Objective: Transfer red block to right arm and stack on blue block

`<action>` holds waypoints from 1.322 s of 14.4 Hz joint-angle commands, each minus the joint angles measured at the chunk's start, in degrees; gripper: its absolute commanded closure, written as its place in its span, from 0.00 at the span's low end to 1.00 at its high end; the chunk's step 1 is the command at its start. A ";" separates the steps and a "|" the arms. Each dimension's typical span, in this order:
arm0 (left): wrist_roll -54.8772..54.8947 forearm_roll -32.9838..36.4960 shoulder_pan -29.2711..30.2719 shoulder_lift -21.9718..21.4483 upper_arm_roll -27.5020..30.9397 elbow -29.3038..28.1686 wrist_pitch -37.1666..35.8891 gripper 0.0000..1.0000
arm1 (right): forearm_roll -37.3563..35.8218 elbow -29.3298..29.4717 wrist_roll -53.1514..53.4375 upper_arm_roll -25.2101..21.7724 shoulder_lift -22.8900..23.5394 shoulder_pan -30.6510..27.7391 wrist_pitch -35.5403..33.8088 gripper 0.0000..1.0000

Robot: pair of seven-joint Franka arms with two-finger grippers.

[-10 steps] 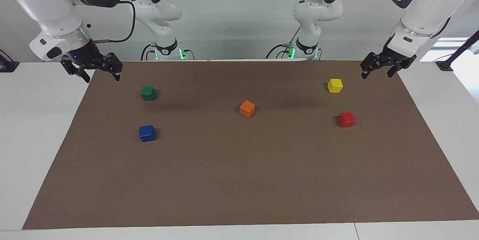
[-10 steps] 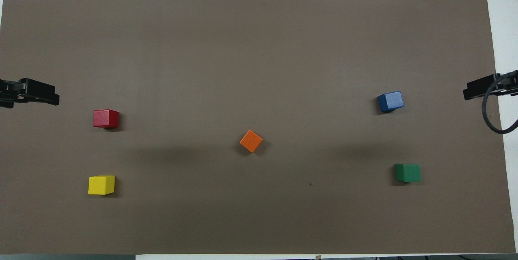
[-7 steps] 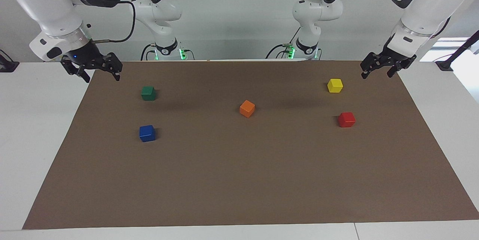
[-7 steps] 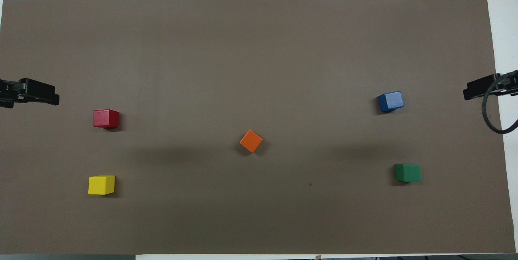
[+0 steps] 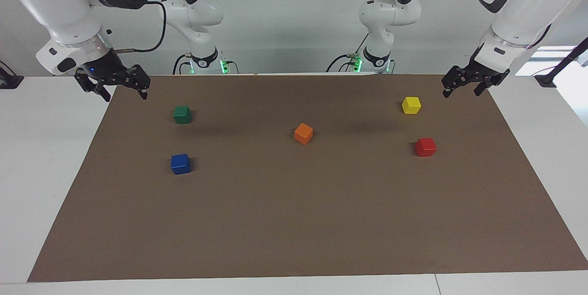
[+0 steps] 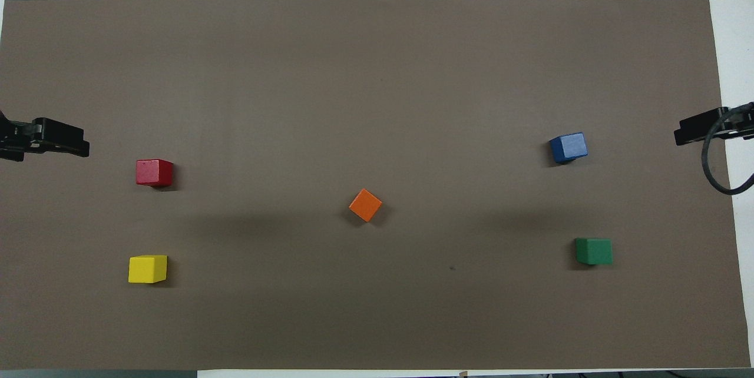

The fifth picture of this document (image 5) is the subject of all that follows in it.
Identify black table clamp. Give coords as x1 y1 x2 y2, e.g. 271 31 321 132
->
0 61 24 90

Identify blue wooden block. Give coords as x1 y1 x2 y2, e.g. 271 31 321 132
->
170 153 192 176

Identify black right base cable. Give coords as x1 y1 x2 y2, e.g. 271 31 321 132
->
172 53 192 75

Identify brown table mat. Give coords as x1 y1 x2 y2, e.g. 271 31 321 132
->
27 74 588 283

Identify orange wooden block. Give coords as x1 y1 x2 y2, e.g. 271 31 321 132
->
294 123 314 145

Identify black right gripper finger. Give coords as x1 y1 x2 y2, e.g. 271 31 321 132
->
127 64 152 100
74 71 112 102

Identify black left base cable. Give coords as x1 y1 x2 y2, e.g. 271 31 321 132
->
326 33 369 73

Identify yellow wooden block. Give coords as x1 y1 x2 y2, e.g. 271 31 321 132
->
401 96 422 115

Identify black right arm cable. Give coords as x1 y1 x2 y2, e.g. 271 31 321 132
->
112 0 167 53

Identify black stand with clamp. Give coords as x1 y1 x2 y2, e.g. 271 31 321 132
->
534 37 588 88

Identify black base cable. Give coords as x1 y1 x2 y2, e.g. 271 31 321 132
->
172 53 192 75
326 33 369 73

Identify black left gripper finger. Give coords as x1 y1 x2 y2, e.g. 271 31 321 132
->
474 69 511 97
441 66 467 99

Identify green wooden block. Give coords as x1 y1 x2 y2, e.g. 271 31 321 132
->
173 106 192 125

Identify red wooden block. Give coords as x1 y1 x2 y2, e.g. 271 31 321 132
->
415 137 437 158

